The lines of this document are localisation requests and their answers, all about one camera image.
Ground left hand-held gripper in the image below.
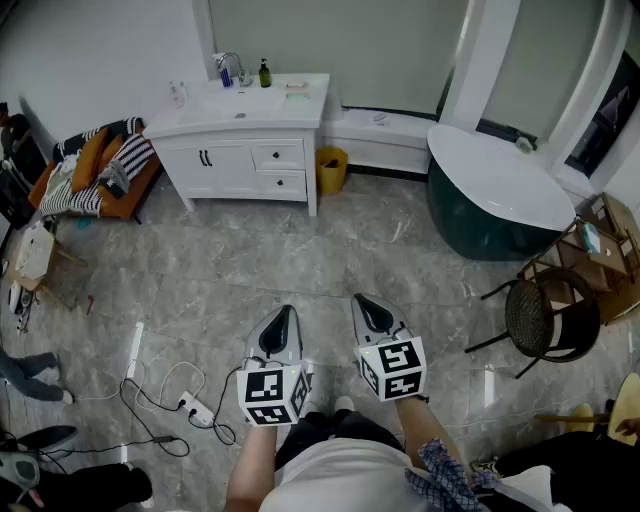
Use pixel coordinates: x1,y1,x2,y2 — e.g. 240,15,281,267
235,305,314,428

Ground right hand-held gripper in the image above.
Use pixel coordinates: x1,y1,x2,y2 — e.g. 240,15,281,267
350,293,429,403

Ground person's left forearm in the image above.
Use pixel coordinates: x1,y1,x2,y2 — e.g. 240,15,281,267
223,423,279,512

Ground person's right forearm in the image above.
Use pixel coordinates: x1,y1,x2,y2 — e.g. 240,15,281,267
396,396,454,472

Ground person's black trousers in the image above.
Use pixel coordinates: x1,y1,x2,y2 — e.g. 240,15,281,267
0,462,154,512
492,430,640,512
273,408,405,472

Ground white power strip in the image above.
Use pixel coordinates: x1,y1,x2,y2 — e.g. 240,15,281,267
177,390,216,427

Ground yellow waste bin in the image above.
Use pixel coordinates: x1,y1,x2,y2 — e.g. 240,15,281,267
315,146,350,197

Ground person's white shirt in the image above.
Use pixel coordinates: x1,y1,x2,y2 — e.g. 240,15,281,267
258,436,437,512

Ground dark green bathtub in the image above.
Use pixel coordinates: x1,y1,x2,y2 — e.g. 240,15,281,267
426,123,578,262

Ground black wicker chair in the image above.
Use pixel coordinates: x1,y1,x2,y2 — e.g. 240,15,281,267
463,265,602,380

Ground blue plaid cloth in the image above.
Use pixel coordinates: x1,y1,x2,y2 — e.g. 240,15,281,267
403,437,499,512

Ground white vanity cabinet with sink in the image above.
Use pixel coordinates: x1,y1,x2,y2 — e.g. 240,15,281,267
142,73,331,218

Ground orange sofa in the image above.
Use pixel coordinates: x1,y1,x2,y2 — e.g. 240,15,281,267
27,127,163,221

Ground grey fuzzy hat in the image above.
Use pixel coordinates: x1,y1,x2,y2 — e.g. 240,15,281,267
97,159,132,200

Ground wooden shelf rack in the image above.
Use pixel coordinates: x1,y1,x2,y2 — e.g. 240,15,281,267
519,191,640,326

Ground teal box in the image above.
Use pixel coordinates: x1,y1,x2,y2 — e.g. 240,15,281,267
582,222,602,255

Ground black and white striped blanket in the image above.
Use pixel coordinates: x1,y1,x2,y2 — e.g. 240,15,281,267
38,116,156,217

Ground orange cushion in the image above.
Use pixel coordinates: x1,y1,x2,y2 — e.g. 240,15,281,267
70,127,110,194

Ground white box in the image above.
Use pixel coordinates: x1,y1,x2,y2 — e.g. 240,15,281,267
13,220,56,281

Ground round wooden table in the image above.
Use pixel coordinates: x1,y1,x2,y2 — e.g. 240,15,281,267
605,372,640,447

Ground chrome faucet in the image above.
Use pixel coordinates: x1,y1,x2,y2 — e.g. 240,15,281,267
217,51,254,88

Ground white cable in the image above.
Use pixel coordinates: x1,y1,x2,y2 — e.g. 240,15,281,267
72,360,241,446

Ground black cable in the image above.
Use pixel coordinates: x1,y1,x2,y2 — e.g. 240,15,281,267
0,364,251,459

